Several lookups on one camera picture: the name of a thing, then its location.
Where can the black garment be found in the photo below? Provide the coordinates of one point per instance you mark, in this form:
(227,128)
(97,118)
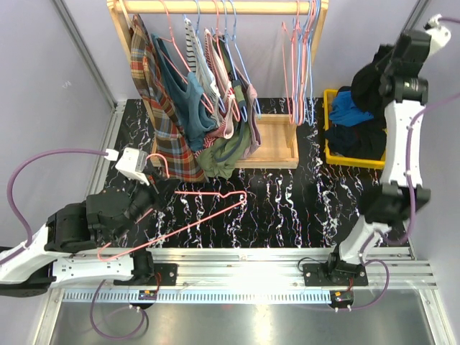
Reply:
(366,82)

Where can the pink hanging garment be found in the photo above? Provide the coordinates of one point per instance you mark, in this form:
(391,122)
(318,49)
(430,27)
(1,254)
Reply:
(238,95)

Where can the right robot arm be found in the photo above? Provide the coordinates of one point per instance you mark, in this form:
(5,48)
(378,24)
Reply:
(400,192)

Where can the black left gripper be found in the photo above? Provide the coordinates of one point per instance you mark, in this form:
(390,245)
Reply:
(159,190)

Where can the plaid hanging shirt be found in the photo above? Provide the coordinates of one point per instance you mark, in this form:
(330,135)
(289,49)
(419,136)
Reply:
(169,135)

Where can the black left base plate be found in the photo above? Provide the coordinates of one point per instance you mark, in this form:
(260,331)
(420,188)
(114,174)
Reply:
(163,274)

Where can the pink wire hanger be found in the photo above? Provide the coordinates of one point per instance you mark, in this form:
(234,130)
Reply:
(242,201)
(287,64)

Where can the dark clothes pile in bin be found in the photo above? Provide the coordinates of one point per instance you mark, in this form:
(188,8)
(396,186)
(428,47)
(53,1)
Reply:
(364,141)

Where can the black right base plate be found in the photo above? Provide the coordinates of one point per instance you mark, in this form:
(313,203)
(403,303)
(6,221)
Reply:
(317,275)

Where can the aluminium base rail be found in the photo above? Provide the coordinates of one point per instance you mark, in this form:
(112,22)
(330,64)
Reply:
(254,276)

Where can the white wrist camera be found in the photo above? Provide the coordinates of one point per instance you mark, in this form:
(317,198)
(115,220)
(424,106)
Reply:
(132,164)
(440,35)

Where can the teal hanging tank top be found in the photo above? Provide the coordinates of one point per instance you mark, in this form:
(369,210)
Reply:
(187,95)

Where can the yellow plastic bin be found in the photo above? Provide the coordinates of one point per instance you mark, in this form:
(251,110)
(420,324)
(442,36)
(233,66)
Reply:
(331,157)

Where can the blue tank top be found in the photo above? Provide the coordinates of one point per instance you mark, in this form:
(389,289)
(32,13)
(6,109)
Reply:
(345,112)

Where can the green hanging garment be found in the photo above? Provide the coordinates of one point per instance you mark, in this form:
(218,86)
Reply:
(220,155)

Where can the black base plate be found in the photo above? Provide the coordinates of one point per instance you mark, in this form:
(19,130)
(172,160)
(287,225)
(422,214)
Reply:
(317,275)
(163,274)

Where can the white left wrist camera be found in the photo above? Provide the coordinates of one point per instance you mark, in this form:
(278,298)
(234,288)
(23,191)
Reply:
(132,164)

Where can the striped hanging garment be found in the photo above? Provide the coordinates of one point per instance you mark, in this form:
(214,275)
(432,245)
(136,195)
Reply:
(197,63)

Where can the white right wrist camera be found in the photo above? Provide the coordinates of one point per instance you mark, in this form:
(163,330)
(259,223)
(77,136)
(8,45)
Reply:
(440,35)

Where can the empty hangers bunch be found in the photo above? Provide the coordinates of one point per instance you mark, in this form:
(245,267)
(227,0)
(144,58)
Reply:
(310,25)

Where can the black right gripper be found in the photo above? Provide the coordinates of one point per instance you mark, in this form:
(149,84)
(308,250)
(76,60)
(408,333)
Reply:
(423,57)

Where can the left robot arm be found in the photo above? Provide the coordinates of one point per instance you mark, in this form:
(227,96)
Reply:
(57,253)

